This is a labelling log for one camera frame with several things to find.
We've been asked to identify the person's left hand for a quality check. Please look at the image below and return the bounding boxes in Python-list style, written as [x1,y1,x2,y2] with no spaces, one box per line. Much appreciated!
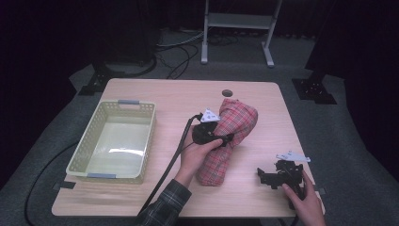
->
[174,134,224,188]

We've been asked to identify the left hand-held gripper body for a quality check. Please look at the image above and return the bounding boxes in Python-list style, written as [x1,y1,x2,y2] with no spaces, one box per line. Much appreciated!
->
[191,107,228,148]

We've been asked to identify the thick black floor cable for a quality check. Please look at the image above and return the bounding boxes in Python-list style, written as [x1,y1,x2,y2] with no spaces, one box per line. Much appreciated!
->
[104,54,158,78]

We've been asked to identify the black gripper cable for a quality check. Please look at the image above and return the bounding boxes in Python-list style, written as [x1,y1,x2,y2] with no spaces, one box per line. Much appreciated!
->
[137,113,203,220]

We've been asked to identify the thin black floor cables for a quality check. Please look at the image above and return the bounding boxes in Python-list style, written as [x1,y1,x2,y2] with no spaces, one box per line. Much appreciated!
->
[155,42,200,80]

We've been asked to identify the white metal stand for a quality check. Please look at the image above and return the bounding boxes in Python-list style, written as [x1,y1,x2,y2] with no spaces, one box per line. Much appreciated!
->
[200,0,283,69]

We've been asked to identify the black stand base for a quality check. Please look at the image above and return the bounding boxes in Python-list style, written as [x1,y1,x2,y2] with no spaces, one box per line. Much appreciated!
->
[77,60,127,97]
[291,70,338,105]

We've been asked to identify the red plaid cloth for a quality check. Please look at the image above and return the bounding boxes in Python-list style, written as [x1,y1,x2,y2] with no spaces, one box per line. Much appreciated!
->
[196,98,259,187]

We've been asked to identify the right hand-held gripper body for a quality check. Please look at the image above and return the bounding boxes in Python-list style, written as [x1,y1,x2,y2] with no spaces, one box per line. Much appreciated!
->
[265,151,311,211]

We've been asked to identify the person's right hand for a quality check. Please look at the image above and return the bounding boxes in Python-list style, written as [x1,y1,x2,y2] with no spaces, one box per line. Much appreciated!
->
[280,170,327,226]

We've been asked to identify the cream plastic basket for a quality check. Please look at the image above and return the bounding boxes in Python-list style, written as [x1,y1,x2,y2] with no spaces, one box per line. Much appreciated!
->
[65,99,157,185]

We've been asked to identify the grey floor cable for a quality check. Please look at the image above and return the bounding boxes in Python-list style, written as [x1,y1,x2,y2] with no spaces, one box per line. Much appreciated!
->
[155,30,205,49]

